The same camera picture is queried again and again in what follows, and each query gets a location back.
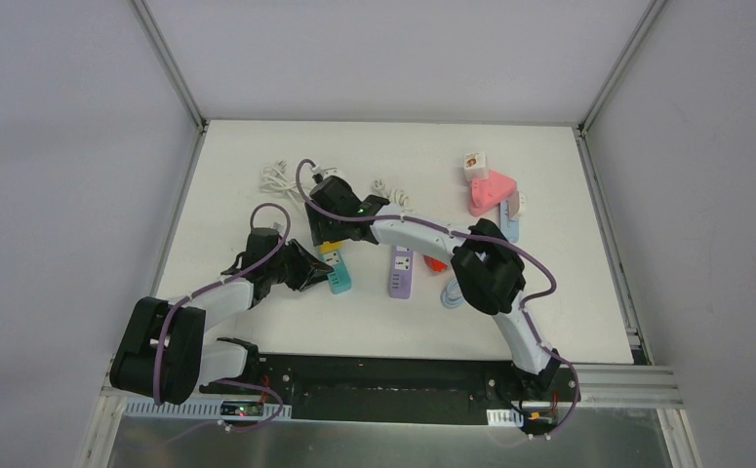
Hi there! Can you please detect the teal power strip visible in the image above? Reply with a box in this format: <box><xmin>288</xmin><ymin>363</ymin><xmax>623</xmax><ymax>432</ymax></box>
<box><xmin>321</xmin><ymin>249</ymin><xmax>353</xmax><ymax>295</ymax></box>

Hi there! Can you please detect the yellow cube adapter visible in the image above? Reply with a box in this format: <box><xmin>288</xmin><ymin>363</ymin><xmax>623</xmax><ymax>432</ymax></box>
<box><xmin>318</xmin><ymin>242</ymin><xmax>342</xmax><ymax>254</ymax></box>

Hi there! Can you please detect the purple power strip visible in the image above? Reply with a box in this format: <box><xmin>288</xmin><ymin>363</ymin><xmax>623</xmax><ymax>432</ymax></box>
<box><xmin>388</xmin><ymin>246</ymin><xmax>414</xmax><ymax>299</ymax></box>

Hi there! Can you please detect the red cube adapter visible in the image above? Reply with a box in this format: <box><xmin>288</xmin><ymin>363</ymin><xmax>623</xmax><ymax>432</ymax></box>
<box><xmin>423</xmin><ymin>255</ymin><xmax>449</xmax><ymax>273</ymax></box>

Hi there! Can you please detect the light blue power strip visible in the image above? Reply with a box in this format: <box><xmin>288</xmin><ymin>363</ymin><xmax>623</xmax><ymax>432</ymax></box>
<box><xmin>498</xmin><ymin>200</ymin><xmax>520</xmax><ymax>244</ymax></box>

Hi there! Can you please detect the white plug adapter small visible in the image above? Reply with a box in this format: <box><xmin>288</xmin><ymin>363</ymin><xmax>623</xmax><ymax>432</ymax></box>
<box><xmin>506</xmin><ymin>191</ymin><xmax>526</xmax><ymax>220</ymax></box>

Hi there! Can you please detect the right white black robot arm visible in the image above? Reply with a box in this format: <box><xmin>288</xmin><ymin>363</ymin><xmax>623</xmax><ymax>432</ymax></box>
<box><xmin>300</xmin><ymin>176</ymin><xmax>562</xmax><ymax>400</ymax></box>

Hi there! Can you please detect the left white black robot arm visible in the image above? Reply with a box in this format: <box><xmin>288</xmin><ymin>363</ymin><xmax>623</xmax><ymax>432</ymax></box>
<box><xmin>109</xmin><ymin>228</ymin><xmax>333</xmax><ymax>405</ymax></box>

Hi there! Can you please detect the pink triangular power socket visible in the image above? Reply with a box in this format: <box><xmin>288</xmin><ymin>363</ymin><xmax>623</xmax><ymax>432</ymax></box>
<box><xmin>468</xmin><ymin>171</ymin><xmax>517</xmax><ymax>216</ymax></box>

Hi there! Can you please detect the white cube adapter with picture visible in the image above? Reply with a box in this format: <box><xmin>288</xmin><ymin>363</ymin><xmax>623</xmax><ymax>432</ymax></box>
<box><xmin>463</xmin><ymin>151</ymin><xmax>490</xmax><ymax>182</ymax></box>

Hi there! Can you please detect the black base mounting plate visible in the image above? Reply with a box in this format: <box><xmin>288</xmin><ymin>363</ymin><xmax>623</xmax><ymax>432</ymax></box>
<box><xmin>196</xmin><ymin>353</ymin><xmax>579</xmax><ymax>425</ymax></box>

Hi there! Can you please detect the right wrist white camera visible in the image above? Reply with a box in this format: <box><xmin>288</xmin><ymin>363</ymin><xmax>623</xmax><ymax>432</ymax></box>
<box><xmin>311</xmin><ymin>166</ymin><xmax>344</xmax><ymax>183</ymax></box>

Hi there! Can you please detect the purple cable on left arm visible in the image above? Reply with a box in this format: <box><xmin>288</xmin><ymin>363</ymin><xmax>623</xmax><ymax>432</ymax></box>
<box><xmin>151</xmin><ymin>203</ymin><xmax>293</xmax><ymax>433</ymax></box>

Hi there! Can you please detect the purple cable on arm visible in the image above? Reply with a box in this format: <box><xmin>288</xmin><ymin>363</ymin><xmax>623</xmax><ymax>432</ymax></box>
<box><xmin>295</xmin><ymin>159</ymin><xmax>582</xmax><ymax>441</ymax></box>
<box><xmin>151</xmin><ymin>203</ymin><xmax>293</xmax><ymax>433</ymax></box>

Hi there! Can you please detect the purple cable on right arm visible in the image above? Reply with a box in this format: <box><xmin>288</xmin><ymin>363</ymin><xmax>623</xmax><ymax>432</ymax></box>
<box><xmin>295</xmin><ymin>159</ymin><xmax>582</xmax><ymax>441</ymax></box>

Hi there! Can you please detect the white coiled cable left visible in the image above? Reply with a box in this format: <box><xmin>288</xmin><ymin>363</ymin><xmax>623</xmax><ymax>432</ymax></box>
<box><xmin>259</xmin><ymin>161</ymin><xmax>307</xmax><ymax>207</ymax></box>

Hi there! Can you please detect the white coiled cable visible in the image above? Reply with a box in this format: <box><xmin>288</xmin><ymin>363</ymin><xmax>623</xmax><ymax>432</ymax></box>
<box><xmin>371</xmin><ymin>179</ymin><xmax>415</xmax><ymax>212</ymax></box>
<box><xmin>259</xmin><ymin>161</ymin><xmax>307</xmax><ymax>207</ymax></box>

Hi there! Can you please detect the white coiled cable middle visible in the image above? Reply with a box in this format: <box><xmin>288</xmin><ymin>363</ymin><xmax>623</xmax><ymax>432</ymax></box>
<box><xmin>371</xmin><ymin>179</ymin><xmax>415</xmax><ymax>212</ymax></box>

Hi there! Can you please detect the aluminium frame rail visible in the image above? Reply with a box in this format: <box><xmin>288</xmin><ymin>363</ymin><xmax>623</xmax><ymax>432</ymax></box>
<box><xmin>100</xmin><ymin>353</ymin><xmax>684</xmax><ymax>410</ymax></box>

